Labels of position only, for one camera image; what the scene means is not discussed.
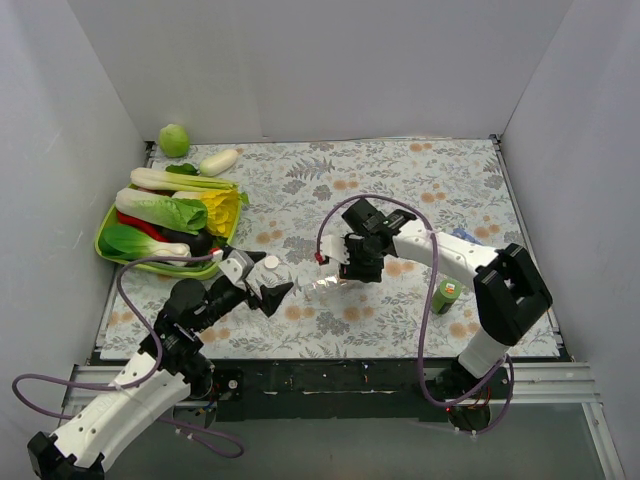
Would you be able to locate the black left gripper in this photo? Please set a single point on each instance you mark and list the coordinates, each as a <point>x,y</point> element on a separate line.
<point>252,282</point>

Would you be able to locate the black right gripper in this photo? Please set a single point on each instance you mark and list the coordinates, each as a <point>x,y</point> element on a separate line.
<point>357,258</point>

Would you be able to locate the blue pill organizer lid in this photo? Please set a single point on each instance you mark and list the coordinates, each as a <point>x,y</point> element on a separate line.
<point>462,234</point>

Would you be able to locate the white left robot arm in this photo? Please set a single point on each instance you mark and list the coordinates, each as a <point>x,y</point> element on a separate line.
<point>167,368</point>

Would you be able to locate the green round cabbage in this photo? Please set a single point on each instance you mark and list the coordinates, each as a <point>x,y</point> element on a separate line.
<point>174,141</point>

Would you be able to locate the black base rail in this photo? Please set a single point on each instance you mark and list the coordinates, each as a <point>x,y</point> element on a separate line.
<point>314,389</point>

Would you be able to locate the yellow leafy vegetable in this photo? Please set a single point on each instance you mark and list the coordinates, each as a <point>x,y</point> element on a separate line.
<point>222,211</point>

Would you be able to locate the long bok choy stalk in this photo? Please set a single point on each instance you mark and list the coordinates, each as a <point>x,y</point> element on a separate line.
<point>151,179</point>

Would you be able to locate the napa cabbage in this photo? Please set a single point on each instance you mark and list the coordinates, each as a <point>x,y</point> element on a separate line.
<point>183,215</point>

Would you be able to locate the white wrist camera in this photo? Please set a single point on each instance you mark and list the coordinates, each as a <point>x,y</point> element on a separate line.
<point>332,248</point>
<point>236,267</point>

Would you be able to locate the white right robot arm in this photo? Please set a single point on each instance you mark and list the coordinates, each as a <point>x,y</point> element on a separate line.
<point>510,294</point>

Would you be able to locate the green plastic tray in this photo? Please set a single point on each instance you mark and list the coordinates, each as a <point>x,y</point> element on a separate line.
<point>201,269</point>

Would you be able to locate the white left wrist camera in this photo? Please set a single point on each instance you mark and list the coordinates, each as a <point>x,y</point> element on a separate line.
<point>236,267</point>

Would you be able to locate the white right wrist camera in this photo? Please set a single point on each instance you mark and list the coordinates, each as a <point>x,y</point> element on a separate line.
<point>332,248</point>

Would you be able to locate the red chili pepper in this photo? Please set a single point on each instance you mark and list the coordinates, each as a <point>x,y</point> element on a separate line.
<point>149,229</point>

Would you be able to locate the white bottle cap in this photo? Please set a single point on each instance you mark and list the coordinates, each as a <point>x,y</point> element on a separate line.
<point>271,262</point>

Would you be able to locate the white radish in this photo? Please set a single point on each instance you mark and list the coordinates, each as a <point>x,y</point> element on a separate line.
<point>219,162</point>

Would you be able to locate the green pill bottle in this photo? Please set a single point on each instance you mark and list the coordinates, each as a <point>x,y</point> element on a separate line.
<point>446,294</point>

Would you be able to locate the purple eggplant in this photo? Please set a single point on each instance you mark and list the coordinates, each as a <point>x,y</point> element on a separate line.
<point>199,243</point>

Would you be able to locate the green bok choy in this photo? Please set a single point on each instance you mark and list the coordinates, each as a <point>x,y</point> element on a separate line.
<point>124,242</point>

